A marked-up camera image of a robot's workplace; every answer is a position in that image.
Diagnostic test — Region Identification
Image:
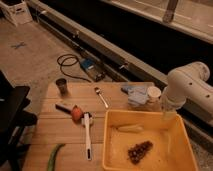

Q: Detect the metal spoon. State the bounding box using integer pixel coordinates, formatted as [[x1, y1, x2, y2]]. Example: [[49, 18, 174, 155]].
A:
[[94, 87, 109, 109]]

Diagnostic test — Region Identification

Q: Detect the orange round fruit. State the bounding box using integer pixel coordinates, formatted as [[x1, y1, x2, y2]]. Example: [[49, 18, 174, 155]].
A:
[[71, 105, 83, 122]]

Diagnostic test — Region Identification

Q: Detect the small metal cup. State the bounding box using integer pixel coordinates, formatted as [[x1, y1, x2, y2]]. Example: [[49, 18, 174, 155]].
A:
[[56, 78, 68, 95]]

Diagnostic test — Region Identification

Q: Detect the metal post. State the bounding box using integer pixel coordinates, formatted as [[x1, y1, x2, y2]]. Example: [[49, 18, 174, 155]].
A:
[[163, 0, 178, 23]]

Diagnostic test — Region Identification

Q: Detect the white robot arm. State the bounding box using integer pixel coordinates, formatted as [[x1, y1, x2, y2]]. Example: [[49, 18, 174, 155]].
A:
[[161, 61, 213, 119]]

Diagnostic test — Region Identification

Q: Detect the black chair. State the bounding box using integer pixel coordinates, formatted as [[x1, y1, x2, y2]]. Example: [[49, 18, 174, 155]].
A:
[[0, 70, 37, 171]]

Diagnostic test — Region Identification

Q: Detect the bunch of dark grapes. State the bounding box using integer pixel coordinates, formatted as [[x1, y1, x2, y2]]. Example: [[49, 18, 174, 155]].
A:
[[128, 141, 153, 164]]

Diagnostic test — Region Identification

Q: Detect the yellow plastic tray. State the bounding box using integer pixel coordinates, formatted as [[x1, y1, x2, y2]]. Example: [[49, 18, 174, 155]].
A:
[[102, 110, 199, 171]]

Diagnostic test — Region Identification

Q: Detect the black cable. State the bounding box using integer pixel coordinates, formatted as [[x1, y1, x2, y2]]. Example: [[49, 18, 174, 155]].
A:
[[56, 53, 92, 83]]

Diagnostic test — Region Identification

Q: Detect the light blue cloth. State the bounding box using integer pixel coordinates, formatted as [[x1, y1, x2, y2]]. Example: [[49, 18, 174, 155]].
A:
[[121, 85, 148, 106]]

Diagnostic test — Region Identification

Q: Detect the white crate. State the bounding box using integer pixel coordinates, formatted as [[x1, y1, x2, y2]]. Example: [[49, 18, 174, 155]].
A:
[[0, 0, 32, 26]]

